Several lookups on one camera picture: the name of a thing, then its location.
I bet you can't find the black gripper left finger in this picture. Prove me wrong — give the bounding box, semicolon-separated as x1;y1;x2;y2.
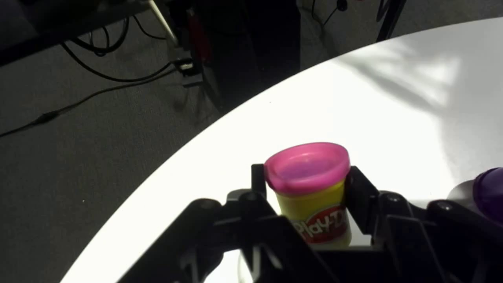
118;164;339;283

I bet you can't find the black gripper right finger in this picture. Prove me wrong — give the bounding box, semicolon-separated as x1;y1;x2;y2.
342;166;503;283

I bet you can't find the purple plastic cup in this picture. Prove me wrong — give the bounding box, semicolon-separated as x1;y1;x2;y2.
470;167;503;225

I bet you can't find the yellow cup with pink lid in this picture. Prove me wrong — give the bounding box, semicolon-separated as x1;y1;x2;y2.
262;141;352;249

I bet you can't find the thin pale rod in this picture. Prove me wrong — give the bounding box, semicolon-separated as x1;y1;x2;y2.
146;0;179;45

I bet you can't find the black cable on floor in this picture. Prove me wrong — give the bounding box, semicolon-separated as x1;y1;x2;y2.
0;15;182;141

